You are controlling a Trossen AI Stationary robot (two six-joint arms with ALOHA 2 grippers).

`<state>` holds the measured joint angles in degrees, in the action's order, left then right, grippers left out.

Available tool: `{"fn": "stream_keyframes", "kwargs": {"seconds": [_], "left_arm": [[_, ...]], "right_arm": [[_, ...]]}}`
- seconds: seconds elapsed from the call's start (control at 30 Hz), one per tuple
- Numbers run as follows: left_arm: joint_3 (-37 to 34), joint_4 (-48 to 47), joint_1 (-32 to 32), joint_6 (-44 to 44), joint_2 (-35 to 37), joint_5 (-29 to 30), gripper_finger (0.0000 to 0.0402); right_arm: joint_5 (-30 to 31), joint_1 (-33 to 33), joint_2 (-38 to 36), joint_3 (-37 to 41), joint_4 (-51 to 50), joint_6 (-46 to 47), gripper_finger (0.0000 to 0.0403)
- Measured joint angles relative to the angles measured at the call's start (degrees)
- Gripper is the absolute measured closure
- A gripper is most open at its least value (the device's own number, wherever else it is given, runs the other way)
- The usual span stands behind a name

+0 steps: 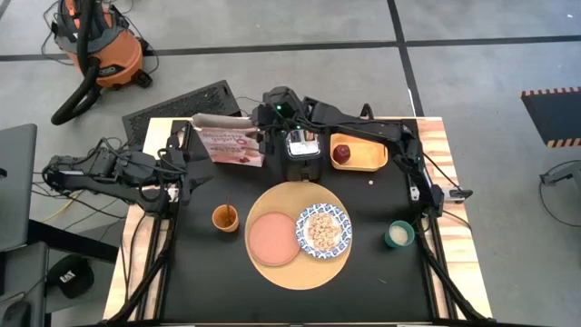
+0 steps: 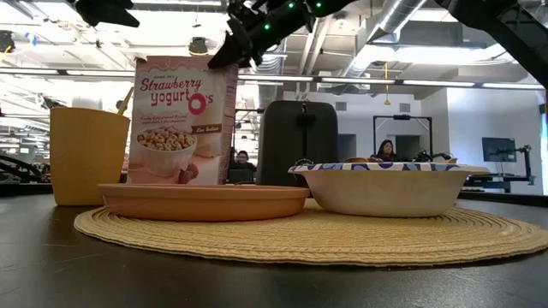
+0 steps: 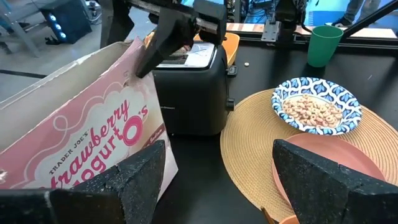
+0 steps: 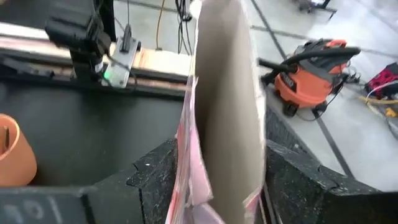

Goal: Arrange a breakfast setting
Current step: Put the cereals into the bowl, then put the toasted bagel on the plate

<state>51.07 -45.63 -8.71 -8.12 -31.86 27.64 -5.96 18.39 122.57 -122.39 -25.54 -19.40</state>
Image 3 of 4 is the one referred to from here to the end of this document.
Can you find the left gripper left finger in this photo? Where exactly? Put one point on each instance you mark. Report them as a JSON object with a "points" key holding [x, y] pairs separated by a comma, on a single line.
{"points": [[124, 193]]}

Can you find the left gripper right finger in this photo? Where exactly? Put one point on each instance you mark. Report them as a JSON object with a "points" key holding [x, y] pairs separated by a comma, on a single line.
{"points": [[326, 193]]}

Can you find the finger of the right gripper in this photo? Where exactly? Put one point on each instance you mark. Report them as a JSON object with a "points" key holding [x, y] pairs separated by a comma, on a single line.
{"points": [[168, 34], [116, 21]]}

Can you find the pink strawberry yogurt cereal box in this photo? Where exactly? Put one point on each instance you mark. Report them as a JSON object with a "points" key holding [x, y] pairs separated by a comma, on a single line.
{"points": [[93, 124]]}

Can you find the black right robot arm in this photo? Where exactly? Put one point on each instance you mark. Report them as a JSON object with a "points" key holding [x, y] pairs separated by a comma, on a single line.
{"points": [[290, 18]]}

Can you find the orange plastic bin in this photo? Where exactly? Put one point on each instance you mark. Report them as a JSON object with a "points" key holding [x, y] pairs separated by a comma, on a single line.
{"points": [[231, 46]]}

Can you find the terracotta plastic plate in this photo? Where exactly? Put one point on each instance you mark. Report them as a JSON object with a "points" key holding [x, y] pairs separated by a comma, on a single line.
{"points": [[326, 149]]}

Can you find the black computer tower blue lights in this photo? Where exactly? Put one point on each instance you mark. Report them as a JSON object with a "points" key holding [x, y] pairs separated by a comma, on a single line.
{"points": [[71, 18]]}

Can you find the wooden stick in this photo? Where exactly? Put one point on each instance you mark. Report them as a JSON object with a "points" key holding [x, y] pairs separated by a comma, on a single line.
{"points": [[267, 216]]}

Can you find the black toaster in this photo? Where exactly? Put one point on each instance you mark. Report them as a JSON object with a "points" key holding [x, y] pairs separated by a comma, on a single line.
{"points": [[192, 102]]}

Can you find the pile of cereal rings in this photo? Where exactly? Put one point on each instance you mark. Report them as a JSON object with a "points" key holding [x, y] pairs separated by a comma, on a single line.
{"points": [[311, 112]]}

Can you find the round woven straw placemat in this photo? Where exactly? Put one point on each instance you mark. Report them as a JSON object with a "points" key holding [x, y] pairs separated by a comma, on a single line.
{"points": [[248, 149]]}

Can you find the grey metal stand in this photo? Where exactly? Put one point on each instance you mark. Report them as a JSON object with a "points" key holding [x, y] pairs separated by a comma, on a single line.
{"points": [[22, 36]]}

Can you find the blue patterned paper bowl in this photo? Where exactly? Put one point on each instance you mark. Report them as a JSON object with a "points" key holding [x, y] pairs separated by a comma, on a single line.
{"points": [[311, 85]]}

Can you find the green plastic cup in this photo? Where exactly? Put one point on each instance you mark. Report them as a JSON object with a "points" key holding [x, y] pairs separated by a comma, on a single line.
{"points": [[323, 49]]}

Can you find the person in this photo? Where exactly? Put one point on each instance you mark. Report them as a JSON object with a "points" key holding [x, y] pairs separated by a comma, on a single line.
{"points": [[357, 9]]}

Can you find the grey metal bracket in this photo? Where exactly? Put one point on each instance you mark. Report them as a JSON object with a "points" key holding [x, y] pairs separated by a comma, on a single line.
{"points": [[270, 31]]}

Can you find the wooden table frame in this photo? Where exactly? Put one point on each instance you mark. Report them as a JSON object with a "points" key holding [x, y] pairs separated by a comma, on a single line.
{"points": [[367, 32]]}

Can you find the black frame strut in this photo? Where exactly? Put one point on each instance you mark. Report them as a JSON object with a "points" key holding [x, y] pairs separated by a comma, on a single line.
{"points": [[370, 19]]}

